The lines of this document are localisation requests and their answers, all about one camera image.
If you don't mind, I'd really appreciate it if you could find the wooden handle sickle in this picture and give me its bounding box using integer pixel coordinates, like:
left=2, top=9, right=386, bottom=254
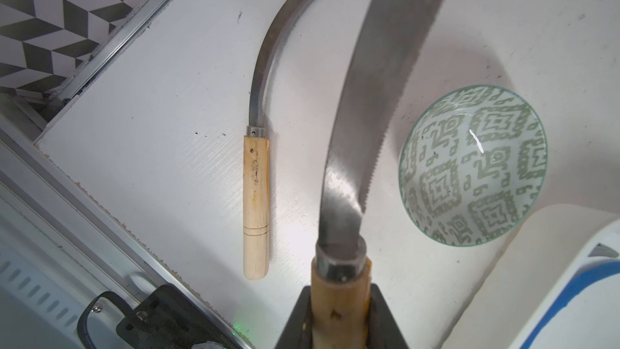
left=310, top=0, right=444, bottom=348
left=243, top=0, right=314, bottom=280

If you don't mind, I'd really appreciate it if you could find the clear glass cup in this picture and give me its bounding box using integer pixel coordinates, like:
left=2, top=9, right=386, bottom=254
left=399, top=85, right=547, bottom=247

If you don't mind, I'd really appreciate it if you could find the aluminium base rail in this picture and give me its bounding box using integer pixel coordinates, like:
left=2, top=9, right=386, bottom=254
left=1, top=94, right=249, bottom=348

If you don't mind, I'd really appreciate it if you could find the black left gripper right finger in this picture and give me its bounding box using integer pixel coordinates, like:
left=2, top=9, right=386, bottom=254
left=367, top=284, right=408, bottom=349

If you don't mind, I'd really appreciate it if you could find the blue blade sickle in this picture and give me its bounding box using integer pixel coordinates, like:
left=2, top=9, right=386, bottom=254
left=522, top=261, right=619, bottom=349

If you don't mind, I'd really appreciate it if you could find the white plastic storage box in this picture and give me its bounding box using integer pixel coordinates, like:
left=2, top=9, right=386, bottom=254
left=443, top=204, right=619, bottom=348

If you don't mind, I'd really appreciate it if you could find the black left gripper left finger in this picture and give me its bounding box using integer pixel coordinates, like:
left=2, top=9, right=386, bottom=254
left=274, top=286, right=313, bottom=349

